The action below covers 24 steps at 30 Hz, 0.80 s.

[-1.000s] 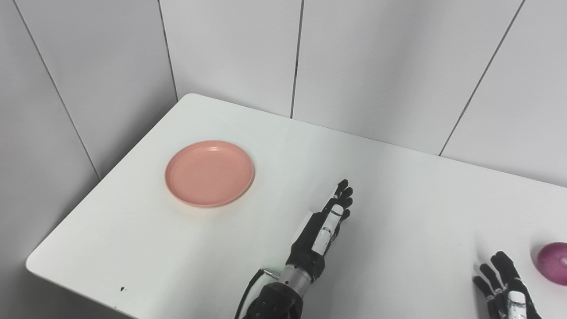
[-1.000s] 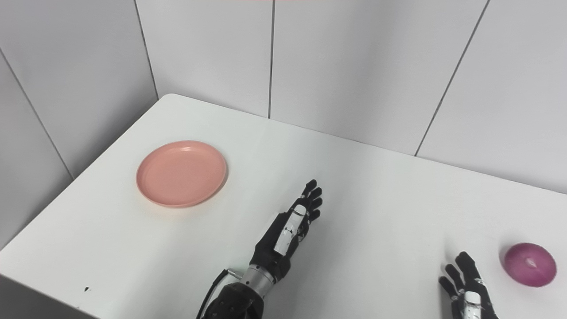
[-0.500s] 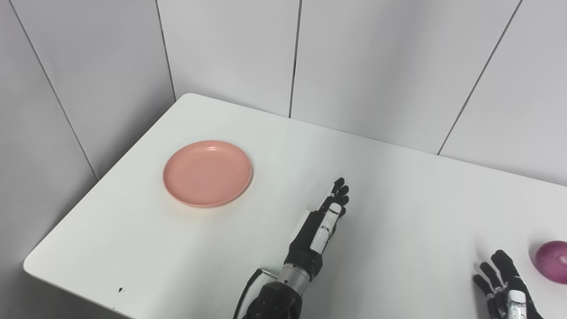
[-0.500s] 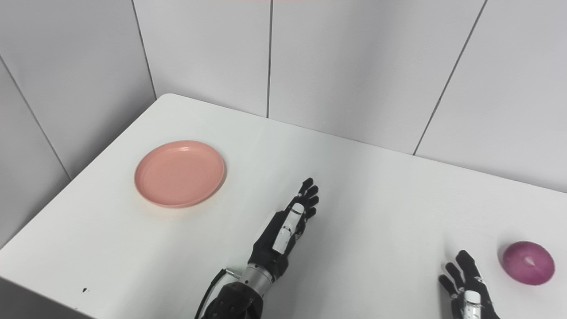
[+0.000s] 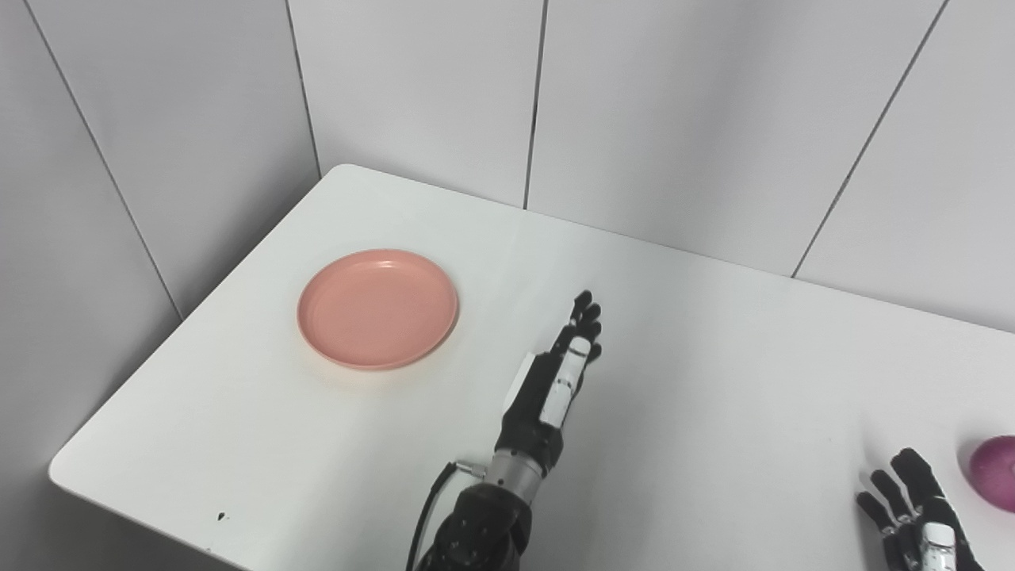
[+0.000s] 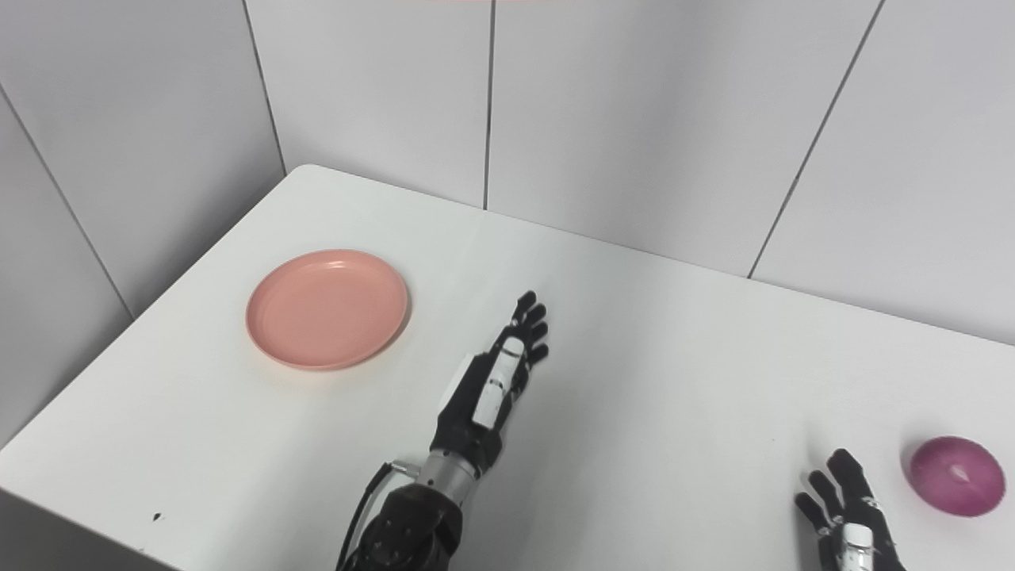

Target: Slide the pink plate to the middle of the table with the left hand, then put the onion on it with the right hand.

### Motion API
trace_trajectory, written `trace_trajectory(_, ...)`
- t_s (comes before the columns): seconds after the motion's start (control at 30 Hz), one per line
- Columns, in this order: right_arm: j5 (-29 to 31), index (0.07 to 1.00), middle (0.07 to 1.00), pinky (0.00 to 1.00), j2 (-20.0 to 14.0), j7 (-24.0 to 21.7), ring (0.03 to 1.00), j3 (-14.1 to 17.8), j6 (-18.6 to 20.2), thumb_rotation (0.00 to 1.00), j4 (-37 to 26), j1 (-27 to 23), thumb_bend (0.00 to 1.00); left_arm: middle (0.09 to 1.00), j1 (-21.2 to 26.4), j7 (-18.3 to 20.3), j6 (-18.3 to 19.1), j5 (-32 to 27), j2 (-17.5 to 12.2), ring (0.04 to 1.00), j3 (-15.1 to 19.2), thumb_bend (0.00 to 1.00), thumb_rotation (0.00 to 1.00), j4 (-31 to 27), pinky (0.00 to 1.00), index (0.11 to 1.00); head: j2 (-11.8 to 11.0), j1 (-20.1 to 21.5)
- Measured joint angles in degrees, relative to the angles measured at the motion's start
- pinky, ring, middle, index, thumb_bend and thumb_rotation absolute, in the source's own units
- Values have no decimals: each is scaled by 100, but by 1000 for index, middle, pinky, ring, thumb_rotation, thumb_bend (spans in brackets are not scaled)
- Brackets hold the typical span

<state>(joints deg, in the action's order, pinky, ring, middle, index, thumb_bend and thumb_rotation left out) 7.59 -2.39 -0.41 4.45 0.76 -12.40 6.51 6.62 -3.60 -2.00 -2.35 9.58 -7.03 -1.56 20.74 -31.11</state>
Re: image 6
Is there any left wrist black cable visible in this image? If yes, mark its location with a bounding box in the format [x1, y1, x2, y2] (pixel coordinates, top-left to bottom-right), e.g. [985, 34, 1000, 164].
[335, 462, 419, 571]

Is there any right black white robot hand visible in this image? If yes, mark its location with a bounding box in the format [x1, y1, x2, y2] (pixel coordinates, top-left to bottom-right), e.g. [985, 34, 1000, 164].
[795, 449, 906, 571]

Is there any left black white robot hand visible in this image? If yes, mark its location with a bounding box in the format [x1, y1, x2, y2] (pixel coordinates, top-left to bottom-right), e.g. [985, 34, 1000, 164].
[432, 291, 550, 477]

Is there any purple red onion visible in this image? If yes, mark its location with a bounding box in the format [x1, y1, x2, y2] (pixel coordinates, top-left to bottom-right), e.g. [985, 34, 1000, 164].
[908, 435, 1006, 518]

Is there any pink round plate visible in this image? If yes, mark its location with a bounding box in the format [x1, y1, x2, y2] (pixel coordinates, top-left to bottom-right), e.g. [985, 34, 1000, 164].
[246, 250, 411, 371]

